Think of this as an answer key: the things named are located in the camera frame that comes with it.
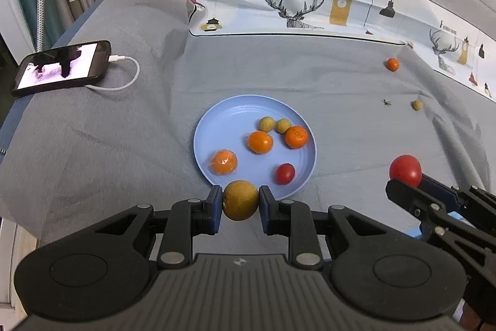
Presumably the red cherry tomato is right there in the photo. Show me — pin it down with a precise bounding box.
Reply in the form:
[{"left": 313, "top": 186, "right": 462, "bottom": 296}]
[
  {"left": 389, "top": 154, "right": 422, "bottom": 187},
  {"left": 275, "top": 163, "right": 296, "bottom": 185}
]

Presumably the yellow-green fruit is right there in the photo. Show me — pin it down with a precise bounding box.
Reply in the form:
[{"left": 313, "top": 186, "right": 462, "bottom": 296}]
[
  {"left": 411, "top": 100, "right": 423, "bottom": 111},
  {"left": 223, "top": 180, "right": 259, "bottom": 221},
  {"left": 258, "top": 116, "right": 276, "bottom": 133},
  {"left": 275, "top": 119, "right": 292, "bottom": 134}
]

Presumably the small orange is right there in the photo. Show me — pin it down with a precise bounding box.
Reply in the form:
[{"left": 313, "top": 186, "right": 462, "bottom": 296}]
[{"left": 385, "top": 58, "right": 400, "bottom": 72}]

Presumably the blue round plate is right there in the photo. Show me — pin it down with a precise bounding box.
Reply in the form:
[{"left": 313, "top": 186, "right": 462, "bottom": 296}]
[{"left": 193, "top": 95, "right": 317, "bottom": 200}]

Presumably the black smartphone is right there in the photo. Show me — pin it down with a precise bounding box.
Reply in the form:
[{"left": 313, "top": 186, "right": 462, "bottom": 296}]
[{"left": 11, "top": 40, "right": 111, "bottom": 97}]

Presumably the white deer print cloth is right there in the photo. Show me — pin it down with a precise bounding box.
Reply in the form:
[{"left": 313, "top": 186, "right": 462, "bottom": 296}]
[{"left": 135, "top": 0, "right": 496, "bottom": 101}]

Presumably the white charging cable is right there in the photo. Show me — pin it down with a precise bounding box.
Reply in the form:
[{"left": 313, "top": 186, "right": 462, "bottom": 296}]
[{"left": 85, "top": 54, "right": 141, "bottom": 92}]

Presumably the white door frame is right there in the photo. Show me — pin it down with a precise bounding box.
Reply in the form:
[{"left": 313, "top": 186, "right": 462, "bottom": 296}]
[{"left": 1, "top": 0, "right": 34, "bottom": 65}]

